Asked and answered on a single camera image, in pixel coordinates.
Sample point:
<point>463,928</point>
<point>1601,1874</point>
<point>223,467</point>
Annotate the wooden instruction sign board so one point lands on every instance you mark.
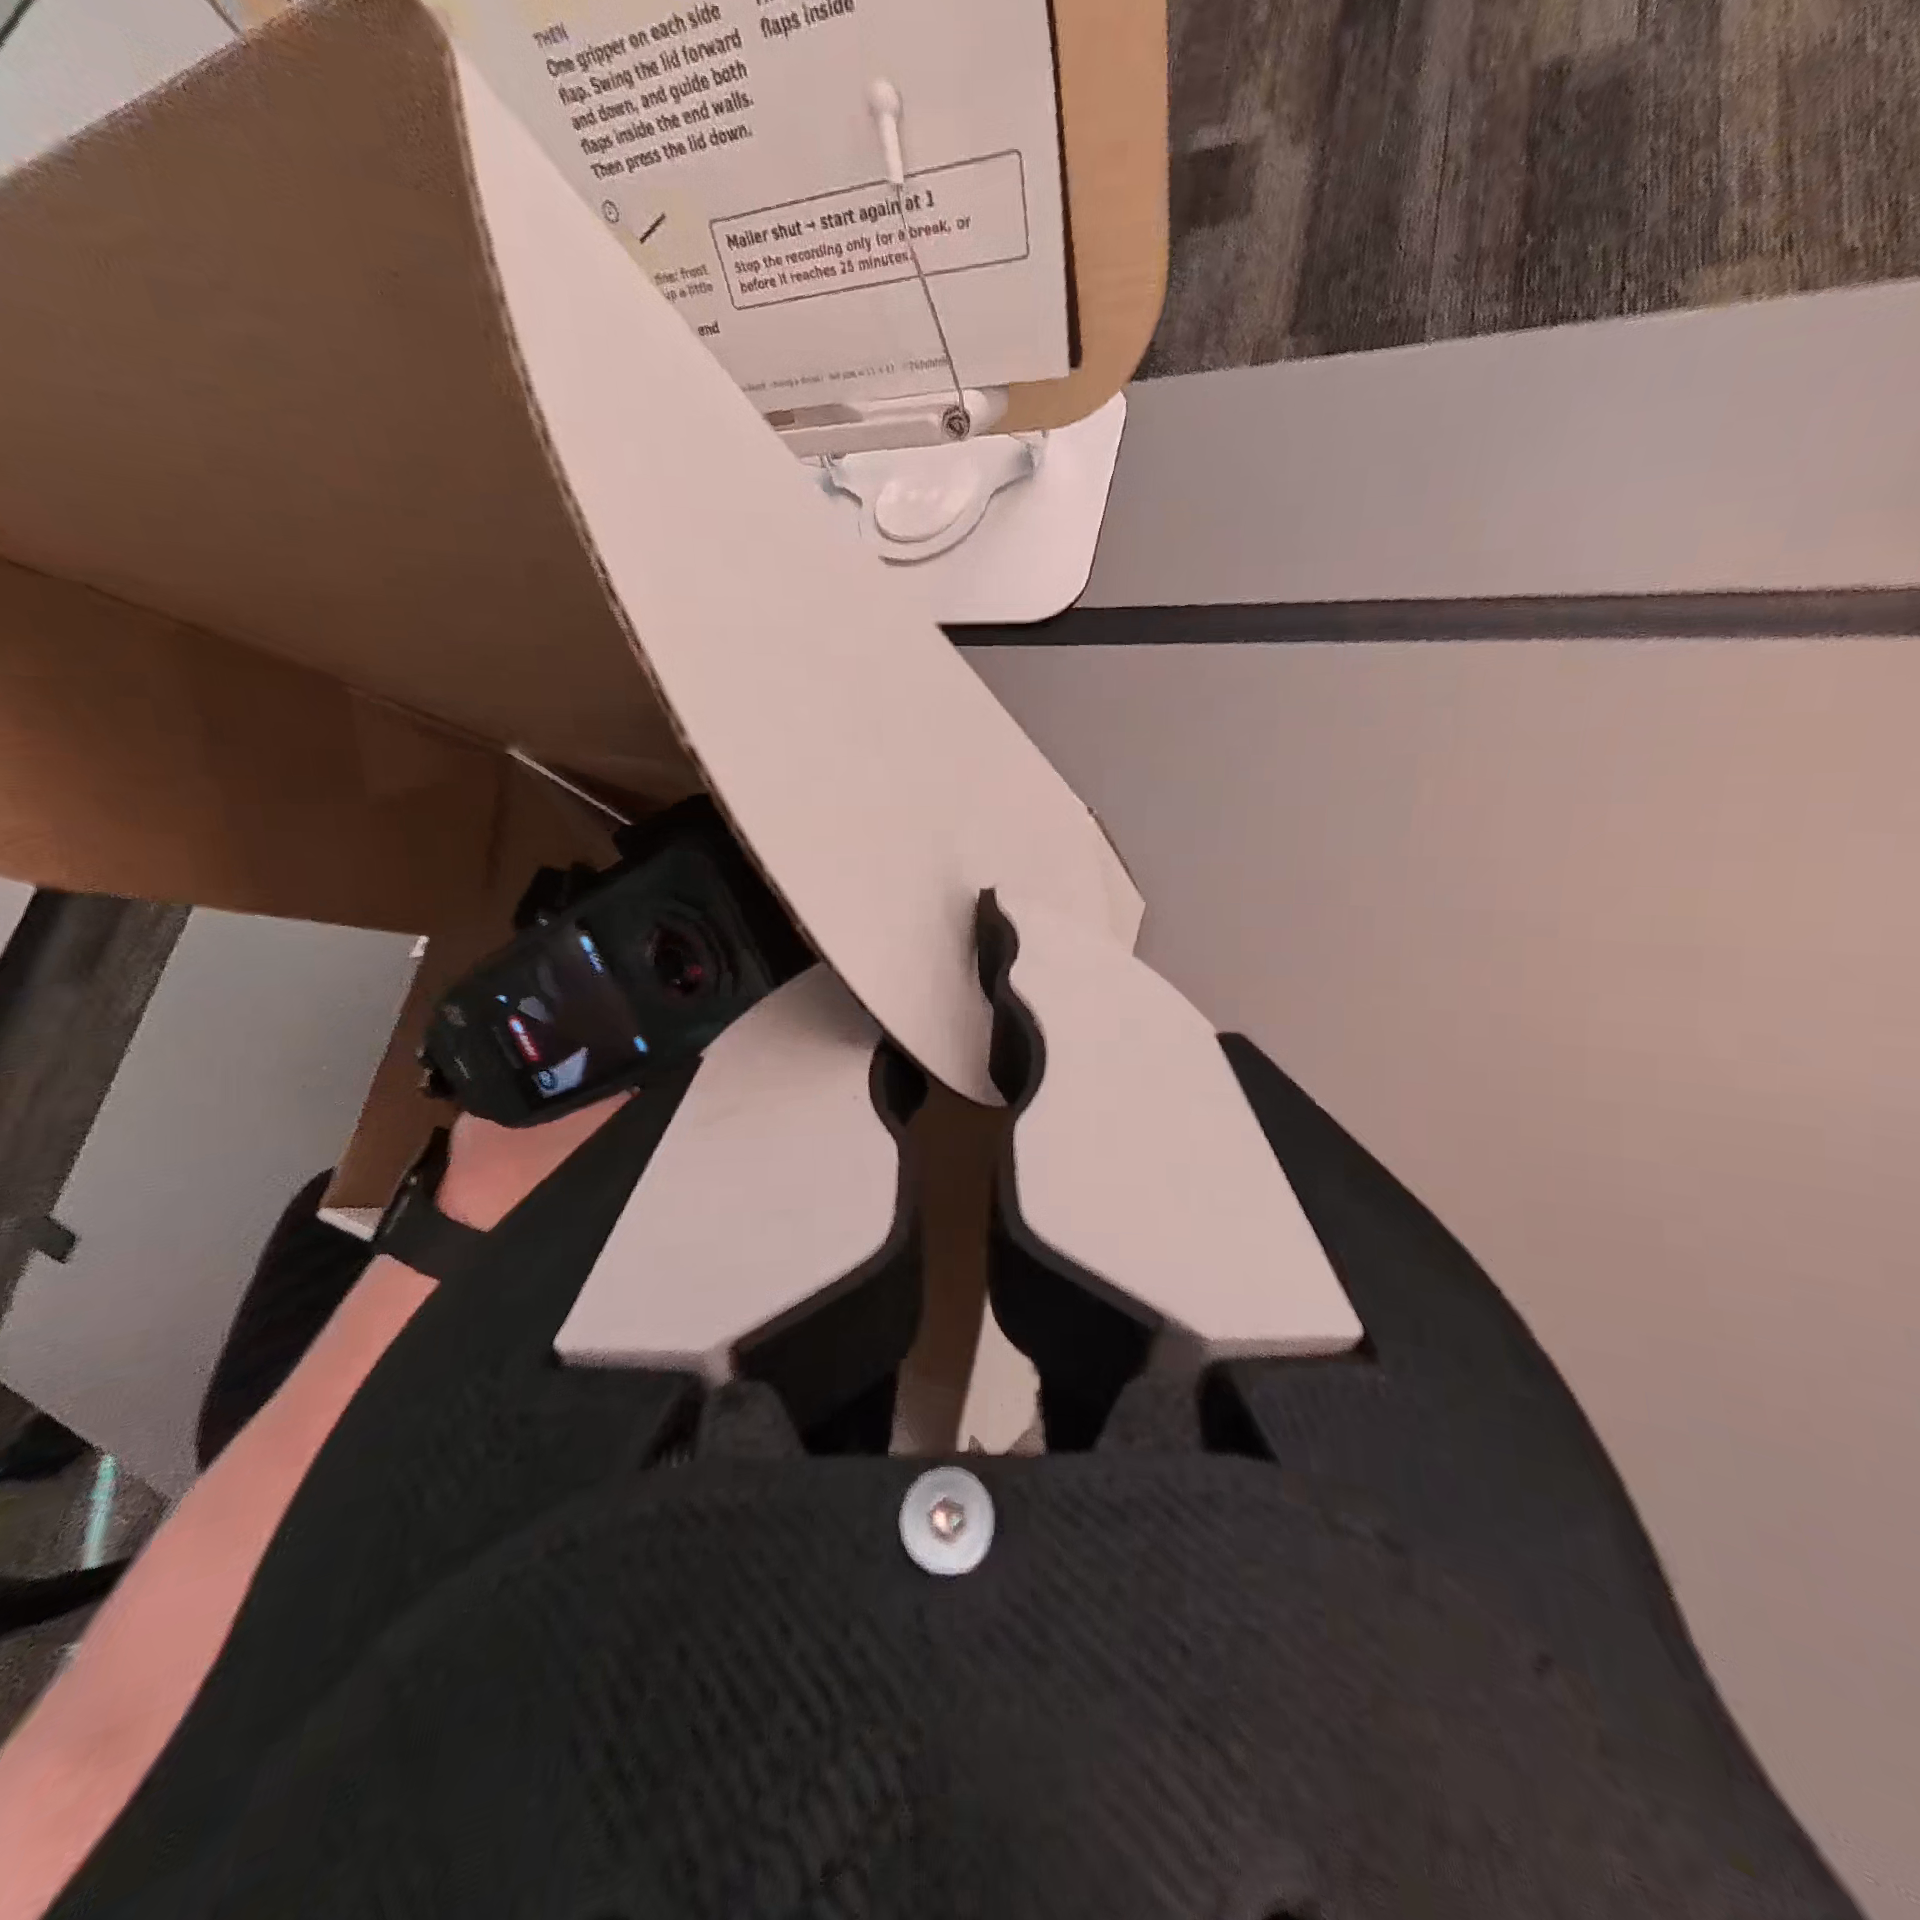
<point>975,91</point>

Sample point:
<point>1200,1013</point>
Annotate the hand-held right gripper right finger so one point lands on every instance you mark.
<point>1184,1185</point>

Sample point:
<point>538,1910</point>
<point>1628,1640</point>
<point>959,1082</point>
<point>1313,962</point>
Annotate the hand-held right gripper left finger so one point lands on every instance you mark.
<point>720,1201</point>

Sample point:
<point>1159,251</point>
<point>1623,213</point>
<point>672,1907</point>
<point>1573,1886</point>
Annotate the white cardboard mailer box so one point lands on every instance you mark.
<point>300,374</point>

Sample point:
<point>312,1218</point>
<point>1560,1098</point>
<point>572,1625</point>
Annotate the white stand base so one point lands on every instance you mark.
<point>1034,541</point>

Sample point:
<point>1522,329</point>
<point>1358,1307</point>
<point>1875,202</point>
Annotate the dark cloth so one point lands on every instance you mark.
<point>278,1321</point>

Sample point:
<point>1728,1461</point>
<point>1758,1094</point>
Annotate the person's left hand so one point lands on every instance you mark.
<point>524,1171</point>

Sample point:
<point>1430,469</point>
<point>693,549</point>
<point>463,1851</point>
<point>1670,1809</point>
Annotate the person's left forearm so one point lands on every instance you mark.
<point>194,1544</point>

